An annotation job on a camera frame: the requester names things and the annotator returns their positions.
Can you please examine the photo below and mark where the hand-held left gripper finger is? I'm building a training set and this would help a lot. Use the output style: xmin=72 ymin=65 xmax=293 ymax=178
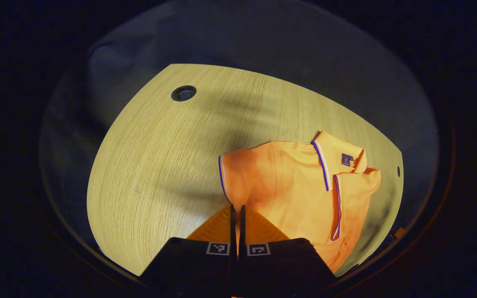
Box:
xmin=237 ymin=204 xmax=338 ymax=298
xmin=139 ymin=204 xmax=237 ymax=298

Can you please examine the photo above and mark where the orange T-shirt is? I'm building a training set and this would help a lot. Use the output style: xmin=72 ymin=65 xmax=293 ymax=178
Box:
xmin=218 ymin=130 xmax=382 ymax=274

